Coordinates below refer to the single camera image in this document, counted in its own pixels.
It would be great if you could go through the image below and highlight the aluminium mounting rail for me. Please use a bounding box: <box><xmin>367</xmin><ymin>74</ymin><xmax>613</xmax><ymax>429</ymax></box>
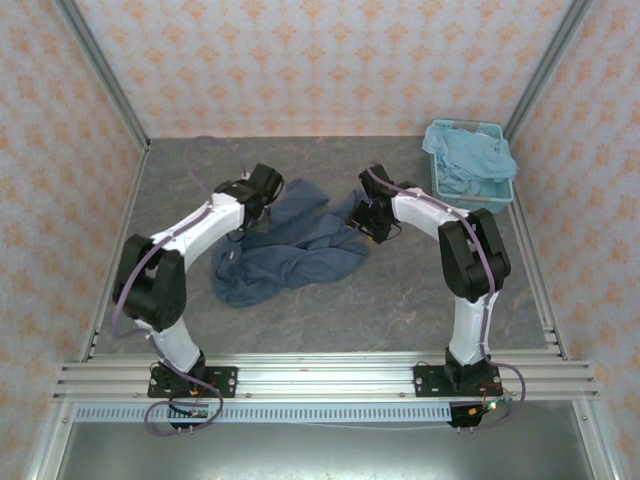
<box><xmin>52</xmin><ymin>351</ymin><xmax>601</xmax><ymax>404</ymax></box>

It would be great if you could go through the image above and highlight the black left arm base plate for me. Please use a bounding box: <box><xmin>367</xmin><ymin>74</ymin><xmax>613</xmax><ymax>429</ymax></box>
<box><xmin>147</xmin><ymin>366</ymin><xmax>239</xmax><ymax>400</ymax></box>

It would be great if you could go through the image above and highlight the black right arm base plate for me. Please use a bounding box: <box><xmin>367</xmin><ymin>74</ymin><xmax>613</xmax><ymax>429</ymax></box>
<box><xmin>413</xmin><ymin>363</ymin><xmax>504</xmax><ymax>399</ymax></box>

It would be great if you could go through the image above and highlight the small controller board green light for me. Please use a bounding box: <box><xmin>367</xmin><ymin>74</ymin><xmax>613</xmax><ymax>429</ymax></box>
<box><xmin>480</xmin><ymin>396</ymin><xmax>517</xmax><ymax>414</ymax></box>

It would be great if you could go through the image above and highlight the light blue t-shirt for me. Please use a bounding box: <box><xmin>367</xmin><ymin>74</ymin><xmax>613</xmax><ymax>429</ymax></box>
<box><xmin>422</xmin><ymin>123</ymin><xmax>521</xmax><ymax>199</ymax></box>

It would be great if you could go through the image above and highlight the white slotted cable duct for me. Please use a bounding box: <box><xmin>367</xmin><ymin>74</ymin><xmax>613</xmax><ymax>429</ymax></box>
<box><xmin>74</xmin><ymin>403</ymin><xmax>454</xmax><ymax>424</ymax></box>

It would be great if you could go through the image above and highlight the aluminium corner post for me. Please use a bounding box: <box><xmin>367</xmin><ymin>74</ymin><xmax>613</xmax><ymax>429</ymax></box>
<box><xmin>52</xmin><ymin>0</ymin><xmax>152</xmax><ymax>151</ymax></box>
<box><xmin>502</xmin><ymin>0</ymin><xmax>596</xmax><ymax>146</ymax></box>

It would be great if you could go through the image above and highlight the aluminium side rail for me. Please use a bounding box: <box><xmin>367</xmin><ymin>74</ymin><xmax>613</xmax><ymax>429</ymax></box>
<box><xmin>507</xmin><ymin>199</ymin><xmax>571</xmax><ymax>362</ymax></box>
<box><xmin>79</xmin><ymin>144</ymin><xmax>152</xmax><ymax>362</ymax></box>

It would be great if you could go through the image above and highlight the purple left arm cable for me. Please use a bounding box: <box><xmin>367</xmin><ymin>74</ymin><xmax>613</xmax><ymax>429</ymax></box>
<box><xmin>111</xmin><ymin>134</ymin><xmax>252</xmax><ymax>437</ymax></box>

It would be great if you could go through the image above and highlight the dark blue t-shirt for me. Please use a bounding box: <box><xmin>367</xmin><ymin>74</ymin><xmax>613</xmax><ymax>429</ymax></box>
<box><xmin>209</xmin><ymin>178</ymin><xmax>372</xmax><ymax>309</ymax></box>

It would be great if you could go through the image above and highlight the light blue plastic basket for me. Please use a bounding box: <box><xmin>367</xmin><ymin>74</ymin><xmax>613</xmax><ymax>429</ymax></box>
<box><xmin>424</xmin><ymin>118</ymin><xmax>517</xmax><ymax>214</ymax></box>

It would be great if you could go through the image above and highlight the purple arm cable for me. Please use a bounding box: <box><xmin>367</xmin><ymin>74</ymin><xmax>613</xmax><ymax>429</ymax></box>
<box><xmin>111</xmin><ymin>134</ymin><xmax>252</xmax><ymax>437</ymax></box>
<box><xmin>367</xmin><ymin>160</ymin><xmax>527</xmax><ymax>432</ymax></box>

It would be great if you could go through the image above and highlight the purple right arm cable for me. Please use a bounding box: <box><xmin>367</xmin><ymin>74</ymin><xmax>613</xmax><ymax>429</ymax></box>
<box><xmin>367</xmin><ymin>160</ymin><xmax>527</xmax><ymax>432</ymax></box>

